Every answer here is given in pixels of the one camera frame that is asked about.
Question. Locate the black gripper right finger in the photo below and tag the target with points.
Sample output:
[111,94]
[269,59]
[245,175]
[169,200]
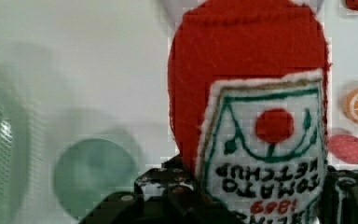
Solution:
[339,204]

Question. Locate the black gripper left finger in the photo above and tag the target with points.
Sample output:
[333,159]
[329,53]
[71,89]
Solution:
[169,190]

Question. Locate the red plush ketchup bottle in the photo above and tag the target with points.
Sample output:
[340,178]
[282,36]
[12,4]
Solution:
[247,86]

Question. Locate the toy strawberry near orange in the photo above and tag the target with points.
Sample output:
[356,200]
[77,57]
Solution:
[344,147]

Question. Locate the green mug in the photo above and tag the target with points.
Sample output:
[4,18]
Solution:
[91,169]

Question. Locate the round grey plate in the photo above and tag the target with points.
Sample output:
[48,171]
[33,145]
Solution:
[175,9]

